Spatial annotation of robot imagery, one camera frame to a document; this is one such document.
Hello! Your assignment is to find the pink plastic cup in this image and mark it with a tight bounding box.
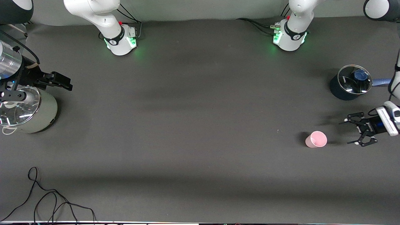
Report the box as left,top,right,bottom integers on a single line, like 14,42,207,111
305,131,328,148

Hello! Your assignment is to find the dark blue saucepan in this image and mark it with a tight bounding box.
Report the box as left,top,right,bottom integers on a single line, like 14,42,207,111
330,65,393,101

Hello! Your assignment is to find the pale grey cooking pot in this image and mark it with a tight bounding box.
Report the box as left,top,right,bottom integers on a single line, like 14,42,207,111
0,86,58,135

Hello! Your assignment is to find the glass lid with white knob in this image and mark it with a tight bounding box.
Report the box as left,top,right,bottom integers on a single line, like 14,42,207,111
0,87,42,127

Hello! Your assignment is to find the dark grey table mat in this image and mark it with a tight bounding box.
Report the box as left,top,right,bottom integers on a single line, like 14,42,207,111
0,12,400,223

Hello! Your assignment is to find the aluminium frame rail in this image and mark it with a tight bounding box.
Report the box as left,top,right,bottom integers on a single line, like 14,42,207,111
0,17,30,40

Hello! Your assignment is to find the thin black loose cable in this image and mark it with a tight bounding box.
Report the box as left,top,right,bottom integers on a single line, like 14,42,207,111
0,167,97,224

